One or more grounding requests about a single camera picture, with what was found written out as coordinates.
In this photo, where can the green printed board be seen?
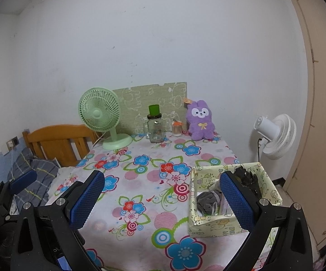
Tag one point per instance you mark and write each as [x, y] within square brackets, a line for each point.
[148, 96]

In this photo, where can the small jar with orange lid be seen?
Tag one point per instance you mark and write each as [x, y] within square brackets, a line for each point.
[177, 129]

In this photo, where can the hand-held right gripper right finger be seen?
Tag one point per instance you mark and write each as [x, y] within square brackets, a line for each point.
[235, 203]

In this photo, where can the black glove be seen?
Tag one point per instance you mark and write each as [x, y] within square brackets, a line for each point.
[247, 179]

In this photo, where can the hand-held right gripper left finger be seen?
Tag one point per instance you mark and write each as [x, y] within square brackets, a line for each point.
[86, 200]

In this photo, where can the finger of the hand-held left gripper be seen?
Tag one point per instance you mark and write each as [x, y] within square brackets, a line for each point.
[24, 181]

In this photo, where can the purple plush bunny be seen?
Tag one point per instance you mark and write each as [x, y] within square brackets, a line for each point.
[201, 127]

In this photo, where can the grey plaid blanket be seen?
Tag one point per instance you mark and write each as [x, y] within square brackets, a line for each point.
[38, 172]

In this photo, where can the wooden chair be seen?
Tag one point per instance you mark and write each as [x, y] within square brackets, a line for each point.
[55, 137]

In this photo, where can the yellow cartoon storage box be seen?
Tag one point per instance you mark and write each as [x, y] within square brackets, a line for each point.
[208, 225]

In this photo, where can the green desk fan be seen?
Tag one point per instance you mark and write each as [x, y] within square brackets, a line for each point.
[97, 113]

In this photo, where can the clear pen pouch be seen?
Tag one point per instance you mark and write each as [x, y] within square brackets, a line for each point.
[225, 207]

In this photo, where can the wall socket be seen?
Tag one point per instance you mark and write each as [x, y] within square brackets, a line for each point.
[12, 143]

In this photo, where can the white standing fan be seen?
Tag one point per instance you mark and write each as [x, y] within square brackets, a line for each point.
[267, 127]

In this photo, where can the beige door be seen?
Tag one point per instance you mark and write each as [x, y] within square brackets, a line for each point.
[321, 118]

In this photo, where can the glass jar with green lid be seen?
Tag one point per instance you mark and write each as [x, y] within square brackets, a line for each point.
[155, 131]

